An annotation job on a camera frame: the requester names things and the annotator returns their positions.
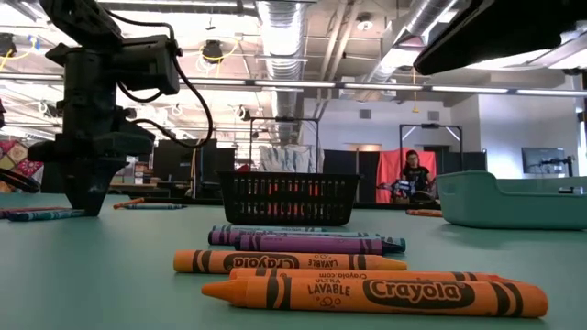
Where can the orange crayon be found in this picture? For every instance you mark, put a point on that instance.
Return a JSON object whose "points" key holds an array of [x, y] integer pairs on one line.
{"points": [[183, 261], [32, 210], [367, 298], [128, 203], [424, 213], [440, 275]]}

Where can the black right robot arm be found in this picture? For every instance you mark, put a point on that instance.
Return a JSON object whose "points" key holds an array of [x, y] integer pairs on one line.
{"points": [[495, 32]]}

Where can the teal crayon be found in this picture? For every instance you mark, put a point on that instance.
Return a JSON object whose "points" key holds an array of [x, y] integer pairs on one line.
{"points": [[395, 239]]}

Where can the black ceiling dome fixture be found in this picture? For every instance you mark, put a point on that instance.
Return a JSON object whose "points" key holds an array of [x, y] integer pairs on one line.
{"points": [[212, 50]]}

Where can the colourful patterned quilt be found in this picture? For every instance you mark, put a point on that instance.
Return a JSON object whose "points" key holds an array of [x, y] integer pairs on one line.
{"points": [[18, 158]]}

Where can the green table mat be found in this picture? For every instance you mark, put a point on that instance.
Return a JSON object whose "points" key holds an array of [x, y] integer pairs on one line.
{"points": [[91, 275]]}

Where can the white blue hanging cloth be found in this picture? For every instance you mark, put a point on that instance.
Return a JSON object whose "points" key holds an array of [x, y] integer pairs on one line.
{"points": [[286, 160]]}

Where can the long ceiling light strip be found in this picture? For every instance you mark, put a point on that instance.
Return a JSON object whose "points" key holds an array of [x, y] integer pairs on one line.
{"points": [[293, 84]]}

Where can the purple crayon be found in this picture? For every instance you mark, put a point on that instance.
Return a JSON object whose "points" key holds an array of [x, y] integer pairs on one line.
{"points": [[222, 237], [312, 245]]}

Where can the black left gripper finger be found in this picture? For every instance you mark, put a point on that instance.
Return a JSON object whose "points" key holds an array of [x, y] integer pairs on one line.
{"points": [[101, 176], [78, 183]]}

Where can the black metal rack frame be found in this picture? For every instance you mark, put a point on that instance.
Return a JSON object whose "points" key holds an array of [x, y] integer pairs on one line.
{"points": [[284, 119], [431, 125]]}

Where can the grey wall vent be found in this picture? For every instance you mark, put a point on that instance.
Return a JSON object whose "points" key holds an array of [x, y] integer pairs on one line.
{"points": [[433, 115], [364, 114]]}

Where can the round ceiling fixture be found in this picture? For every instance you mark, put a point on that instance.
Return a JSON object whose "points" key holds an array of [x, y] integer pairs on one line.
{"points": [[364, 22]]}

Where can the stacked storage boxes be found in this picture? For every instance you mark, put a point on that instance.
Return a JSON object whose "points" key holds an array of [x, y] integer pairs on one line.
{"points": [[140, 176]]}

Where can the dark wall monitor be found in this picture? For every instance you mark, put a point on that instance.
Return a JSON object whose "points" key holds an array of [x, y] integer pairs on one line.
{"points": [[534, 158]]}

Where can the silver ceiling duct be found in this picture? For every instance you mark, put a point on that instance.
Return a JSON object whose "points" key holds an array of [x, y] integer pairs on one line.
{"points": [[426, 18], [282, 41]]}

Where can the black partition panel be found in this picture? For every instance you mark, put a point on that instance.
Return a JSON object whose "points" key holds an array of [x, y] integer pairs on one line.
{"points": [[183, 169]]}

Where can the wooden bench top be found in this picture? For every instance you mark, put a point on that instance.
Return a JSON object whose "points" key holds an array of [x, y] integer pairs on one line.
{"points": [[137, 185]]}

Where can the person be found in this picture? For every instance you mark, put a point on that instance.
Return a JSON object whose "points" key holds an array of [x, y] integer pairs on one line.
{"points": [[417, 176]]}

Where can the red fabric backdrop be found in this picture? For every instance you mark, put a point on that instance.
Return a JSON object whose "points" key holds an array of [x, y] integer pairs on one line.
{"points": [[387, 169]]}

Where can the dark partition panel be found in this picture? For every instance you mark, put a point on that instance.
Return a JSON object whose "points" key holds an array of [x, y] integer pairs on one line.
{"points": [[472, 161], [348, 162]]}

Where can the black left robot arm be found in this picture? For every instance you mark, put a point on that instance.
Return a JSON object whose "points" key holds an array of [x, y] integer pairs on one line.
{"points": [[78, 18]]}

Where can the blue violet crayon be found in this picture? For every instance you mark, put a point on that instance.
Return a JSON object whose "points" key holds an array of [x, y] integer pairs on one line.
{"points": [[41, 215]]}

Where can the black slotted plastic basket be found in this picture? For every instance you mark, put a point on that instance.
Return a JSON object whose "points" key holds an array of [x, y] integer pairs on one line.
{"points": [[289, 176]]}

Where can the teal plastic bin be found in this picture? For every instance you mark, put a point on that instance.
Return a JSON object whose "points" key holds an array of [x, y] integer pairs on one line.
{"points": [[504, 211]]}

